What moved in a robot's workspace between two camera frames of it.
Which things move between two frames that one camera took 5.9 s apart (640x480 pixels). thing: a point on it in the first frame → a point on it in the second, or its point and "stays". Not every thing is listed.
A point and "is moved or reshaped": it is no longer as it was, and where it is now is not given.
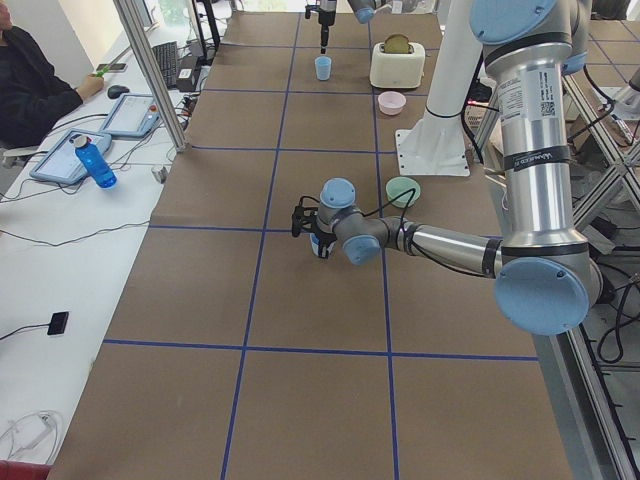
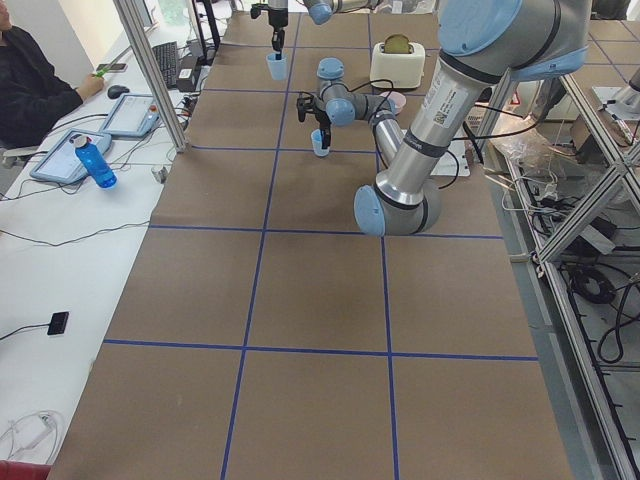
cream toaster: x=397 y=70 stays
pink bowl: x=391 y=102 stays
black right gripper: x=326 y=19 → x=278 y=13
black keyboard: x=166 y=55 stays
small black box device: x=58 y=323 stays
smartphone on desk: x=114 y=66 stays
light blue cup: x=315 y=243 → x=316 y=138
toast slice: x=396 y=43 stays
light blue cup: x=323 y=67 is moved or reshaped
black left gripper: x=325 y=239 → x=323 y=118
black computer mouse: x=114 y=91 stays
